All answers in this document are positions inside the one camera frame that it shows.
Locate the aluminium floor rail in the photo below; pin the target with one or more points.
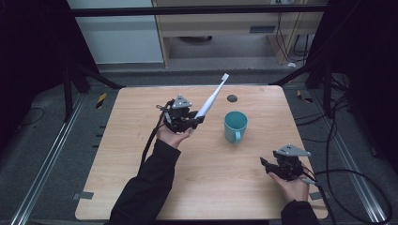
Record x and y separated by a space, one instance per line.
353 168
47 162

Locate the black curtain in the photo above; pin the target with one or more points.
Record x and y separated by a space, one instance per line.
28 62
369 78

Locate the grey tape piece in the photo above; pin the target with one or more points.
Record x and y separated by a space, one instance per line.
84 195
316 196

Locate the black horizontal bar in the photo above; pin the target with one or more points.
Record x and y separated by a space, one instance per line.
187 11

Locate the light wooden desk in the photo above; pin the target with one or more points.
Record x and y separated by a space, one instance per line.
219 23

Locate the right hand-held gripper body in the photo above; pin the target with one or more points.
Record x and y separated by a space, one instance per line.
289 165

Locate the white electric toothbrush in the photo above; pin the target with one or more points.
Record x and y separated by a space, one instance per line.
210 101

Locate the black metal stand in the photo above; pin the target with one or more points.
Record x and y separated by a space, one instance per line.
67 93
327 90

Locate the small white floor object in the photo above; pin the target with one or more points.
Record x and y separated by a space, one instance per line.
291 65

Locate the person's right hand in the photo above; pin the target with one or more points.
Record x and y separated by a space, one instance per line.
294 190

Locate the dark round table grommet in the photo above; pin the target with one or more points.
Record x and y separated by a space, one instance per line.
232 98

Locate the yellow black striped tape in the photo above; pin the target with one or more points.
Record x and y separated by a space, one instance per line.
101 100
304 97

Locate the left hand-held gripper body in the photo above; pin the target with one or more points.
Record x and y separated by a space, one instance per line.
176 117

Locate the white cabinet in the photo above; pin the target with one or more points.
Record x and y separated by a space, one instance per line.
119 40

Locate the person's left hand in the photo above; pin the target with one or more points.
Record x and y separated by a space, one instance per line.
172 137

